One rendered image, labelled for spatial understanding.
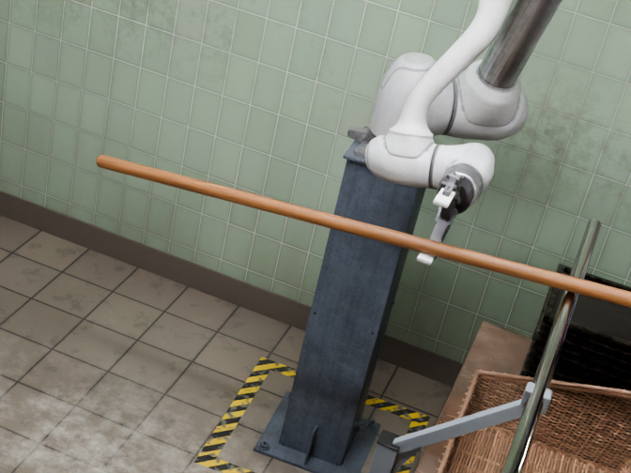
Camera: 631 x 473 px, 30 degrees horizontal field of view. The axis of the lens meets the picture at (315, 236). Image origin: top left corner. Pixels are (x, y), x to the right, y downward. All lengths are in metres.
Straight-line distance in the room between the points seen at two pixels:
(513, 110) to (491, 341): 0.64
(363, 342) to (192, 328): 0.88
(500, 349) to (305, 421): 0.65
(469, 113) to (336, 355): 0.81
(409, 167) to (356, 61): 1.06
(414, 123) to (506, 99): 0.42
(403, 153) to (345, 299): 0.72
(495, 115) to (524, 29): 0.28
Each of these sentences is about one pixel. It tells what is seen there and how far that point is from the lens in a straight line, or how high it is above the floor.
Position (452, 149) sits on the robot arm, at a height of 1.24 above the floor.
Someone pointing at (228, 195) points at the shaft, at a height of 1.09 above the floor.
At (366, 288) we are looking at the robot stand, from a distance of 3.23.
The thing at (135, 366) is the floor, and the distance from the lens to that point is 3.82.
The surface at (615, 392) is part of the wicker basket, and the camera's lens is 2.83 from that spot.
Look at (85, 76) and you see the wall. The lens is 4.09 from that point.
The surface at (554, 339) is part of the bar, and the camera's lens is 2.22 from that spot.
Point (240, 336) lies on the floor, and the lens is 4.03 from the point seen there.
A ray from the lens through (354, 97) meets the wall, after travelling 3.71.
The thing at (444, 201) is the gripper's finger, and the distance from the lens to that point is 2.36.
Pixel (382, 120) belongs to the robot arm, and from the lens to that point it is 3.04.
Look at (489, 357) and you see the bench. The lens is 3.20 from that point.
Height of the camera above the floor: 2.32
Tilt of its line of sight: 30 degrees down
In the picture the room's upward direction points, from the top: 13 degrees clockwise
